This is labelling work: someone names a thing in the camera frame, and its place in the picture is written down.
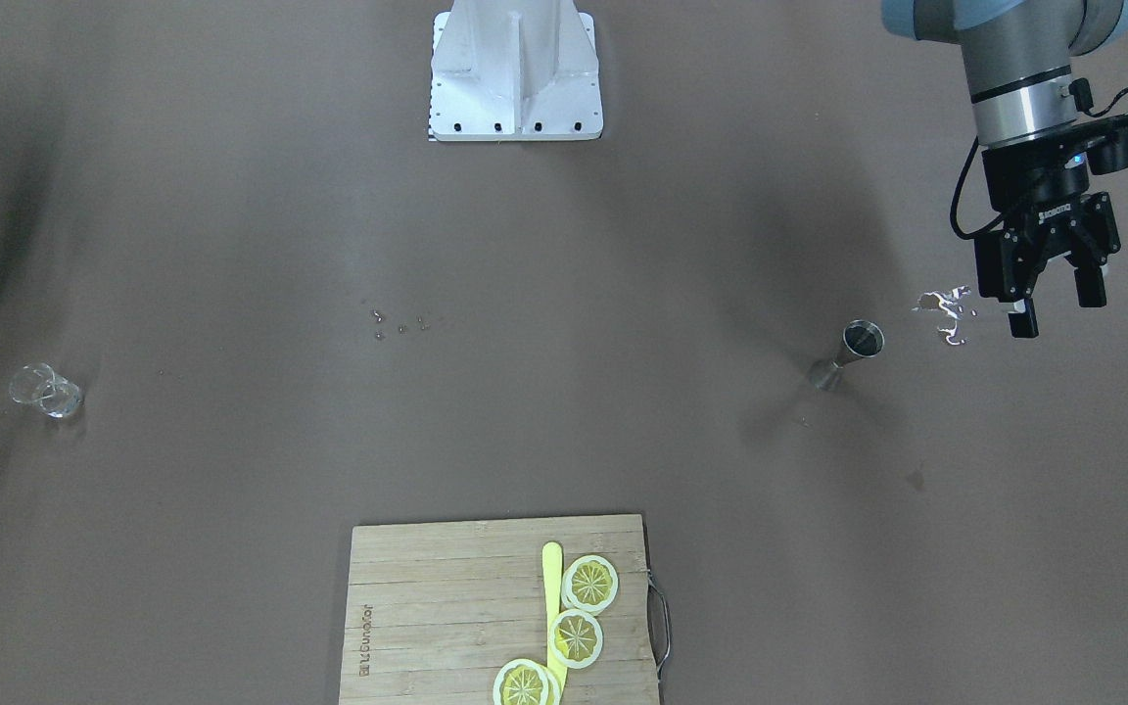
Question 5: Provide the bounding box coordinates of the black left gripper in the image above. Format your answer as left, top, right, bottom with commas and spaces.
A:
973, 133, 1120, 340

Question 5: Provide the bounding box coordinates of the clear glass measuring beaker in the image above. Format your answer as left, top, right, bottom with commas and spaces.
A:
9, 362, 83, 418

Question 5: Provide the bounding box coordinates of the steel double jigger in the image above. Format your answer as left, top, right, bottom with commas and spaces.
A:
809, 318, 885, 393

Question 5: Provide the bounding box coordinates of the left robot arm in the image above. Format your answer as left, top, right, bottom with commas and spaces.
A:
882, 1, 1128, 340

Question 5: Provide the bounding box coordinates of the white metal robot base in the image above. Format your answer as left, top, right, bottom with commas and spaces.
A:
428, 1, 603, 142

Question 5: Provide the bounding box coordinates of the spilled liquid puddle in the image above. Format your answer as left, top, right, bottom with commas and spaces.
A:
913, 285, 977, 347

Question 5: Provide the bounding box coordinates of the lemon slice upper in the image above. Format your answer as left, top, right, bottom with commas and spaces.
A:
561, 554, 622, 616

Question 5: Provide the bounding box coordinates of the lemon slice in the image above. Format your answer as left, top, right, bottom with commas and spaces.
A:
561, 554, 622, 616
546, 610, 605, 670
490, 659, 561, 705

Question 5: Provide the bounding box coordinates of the yellow plastic knife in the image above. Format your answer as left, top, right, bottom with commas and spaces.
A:
540, 541, 569, 704

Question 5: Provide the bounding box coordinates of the bamboo cutting board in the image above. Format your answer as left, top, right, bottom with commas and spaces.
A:
337, 514, 661, 704

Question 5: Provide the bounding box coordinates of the lemon slice middle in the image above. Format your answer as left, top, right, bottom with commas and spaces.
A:
546, 610, 605, 670

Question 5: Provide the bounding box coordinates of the lemon slice lower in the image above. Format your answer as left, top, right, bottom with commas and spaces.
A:
490, 659, 561, 705

